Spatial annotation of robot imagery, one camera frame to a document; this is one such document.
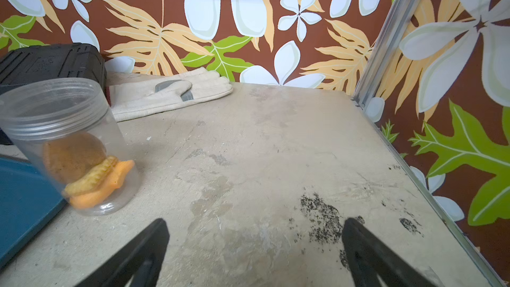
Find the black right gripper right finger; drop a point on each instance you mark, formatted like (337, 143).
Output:
(372, 263)

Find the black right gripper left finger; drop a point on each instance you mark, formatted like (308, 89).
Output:
(138, 263)

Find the orange fish-shaped cookie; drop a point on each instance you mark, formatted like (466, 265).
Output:
(114, 180)

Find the yellow rectangular cracker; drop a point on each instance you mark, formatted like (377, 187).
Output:
(92, 179)

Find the round brown cookie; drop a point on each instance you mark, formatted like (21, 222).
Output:
(70, 158)

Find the clear plastic cookie jar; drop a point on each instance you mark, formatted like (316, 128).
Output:
(65, 127)

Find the teal plastic tray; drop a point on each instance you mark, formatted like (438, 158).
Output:
(28, 203)

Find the black plastic tool case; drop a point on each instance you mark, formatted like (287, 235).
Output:
(41, 63)

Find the aluminium frame post right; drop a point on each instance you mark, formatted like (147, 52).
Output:
(386, 44)

